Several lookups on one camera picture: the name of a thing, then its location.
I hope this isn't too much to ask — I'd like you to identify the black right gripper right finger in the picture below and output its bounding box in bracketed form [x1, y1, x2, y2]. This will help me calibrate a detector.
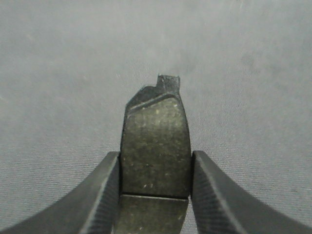
[191, 151, 312, 234]

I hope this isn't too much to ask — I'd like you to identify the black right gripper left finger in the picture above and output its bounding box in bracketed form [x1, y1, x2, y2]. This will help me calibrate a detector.
[2, 152, 119, 234]

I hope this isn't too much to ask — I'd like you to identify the brake pad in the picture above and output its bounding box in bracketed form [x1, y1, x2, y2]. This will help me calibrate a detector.
[114, 75, 192, 234]

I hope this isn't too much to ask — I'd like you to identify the dark conveyor belt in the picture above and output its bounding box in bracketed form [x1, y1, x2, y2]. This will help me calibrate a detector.
[0, 0, 312, 229]

